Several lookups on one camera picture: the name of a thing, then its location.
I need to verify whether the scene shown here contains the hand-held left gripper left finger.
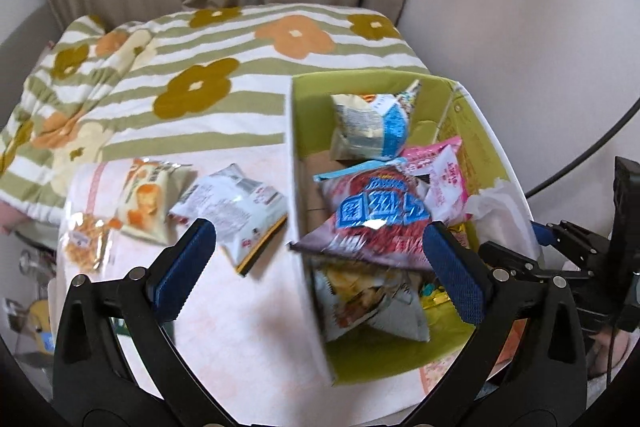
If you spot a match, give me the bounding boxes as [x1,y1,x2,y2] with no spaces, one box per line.
[52,218,217,427]

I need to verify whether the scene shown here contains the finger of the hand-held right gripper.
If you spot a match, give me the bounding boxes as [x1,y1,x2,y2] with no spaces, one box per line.
[530,219,610,260]
[477,241,568,284]

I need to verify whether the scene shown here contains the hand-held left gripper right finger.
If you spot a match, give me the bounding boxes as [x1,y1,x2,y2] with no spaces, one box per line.
[422,221,588,427]

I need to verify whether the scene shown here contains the gold snack packet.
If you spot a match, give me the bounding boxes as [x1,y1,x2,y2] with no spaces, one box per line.
[420,282,458,312]

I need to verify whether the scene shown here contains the white red-label snack packet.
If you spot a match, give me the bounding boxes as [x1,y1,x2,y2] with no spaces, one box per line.
[167,163,290,278]

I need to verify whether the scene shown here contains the cream bread snack packet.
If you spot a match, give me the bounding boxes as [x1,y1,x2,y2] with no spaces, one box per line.
[114,157,193,244]

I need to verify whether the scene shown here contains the white food-picture snack packet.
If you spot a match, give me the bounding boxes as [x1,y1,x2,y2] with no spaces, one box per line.
[310,257,431,344]

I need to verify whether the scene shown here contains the pink and white snack packet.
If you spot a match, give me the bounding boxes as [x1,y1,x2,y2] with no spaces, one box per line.
[400,137,473,225]

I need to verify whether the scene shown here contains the red blue-label snack packet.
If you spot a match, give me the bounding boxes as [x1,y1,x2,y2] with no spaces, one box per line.
[289,158,433,270]

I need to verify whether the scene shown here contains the clear orange snack bag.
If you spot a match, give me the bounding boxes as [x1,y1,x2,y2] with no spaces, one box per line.
[62,214,121,270]

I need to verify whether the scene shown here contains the white and blue snack packet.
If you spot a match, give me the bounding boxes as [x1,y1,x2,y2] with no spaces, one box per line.
[329,79,422,162]

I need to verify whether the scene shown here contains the green cardboard box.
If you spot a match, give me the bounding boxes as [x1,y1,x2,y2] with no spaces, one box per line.
[285,68,543,387]

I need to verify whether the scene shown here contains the person's right hand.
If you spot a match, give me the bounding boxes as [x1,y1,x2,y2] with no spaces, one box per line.
[587,329,632,378]

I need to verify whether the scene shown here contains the white crumpled paper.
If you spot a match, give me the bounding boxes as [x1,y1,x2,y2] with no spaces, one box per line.
[470,179,526,238]

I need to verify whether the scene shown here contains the white table cover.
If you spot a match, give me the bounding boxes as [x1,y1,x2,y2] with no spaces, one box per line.
[52,142,501,427]

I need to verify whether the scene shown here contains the pink floral cloth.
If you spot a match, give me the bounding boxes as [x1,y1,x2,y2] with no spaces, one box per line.
[417,347,481,395]

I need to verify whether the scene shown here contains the yellow container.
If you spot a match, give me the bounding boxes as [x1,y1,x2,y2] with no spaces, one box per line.
[20,299,53,339]

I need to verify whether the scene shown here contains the floral striped blanket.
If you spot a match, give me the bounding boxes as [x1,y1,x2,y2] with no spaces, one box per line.
[0,4,436,228]

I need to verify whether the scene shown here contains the pink bedding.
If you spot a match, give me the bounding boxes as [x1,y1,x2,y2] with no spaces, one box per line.
[0,202,32,234]

